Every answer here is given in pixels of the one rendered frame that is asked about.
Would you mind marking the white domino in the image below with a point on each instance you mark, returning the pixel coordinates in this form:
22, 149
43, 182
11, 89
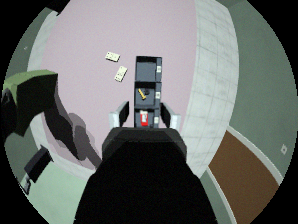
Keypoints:
112, 56
121, 73

